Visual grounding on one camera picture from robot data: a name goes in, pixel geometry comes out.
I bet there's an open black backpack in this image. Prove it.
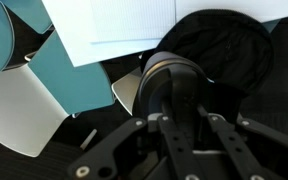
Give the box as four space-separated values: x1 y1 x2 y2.
139 8 276 123

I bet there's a silver metal bar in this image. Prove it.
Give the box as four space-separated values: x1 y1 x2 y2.
79 128 99 151

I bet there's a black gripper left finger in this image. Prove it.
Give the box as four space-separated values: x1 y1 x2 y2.
67 114 206 180

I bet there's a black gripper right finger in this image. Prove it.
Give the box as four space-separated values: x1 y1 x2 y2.
206 113 288 180

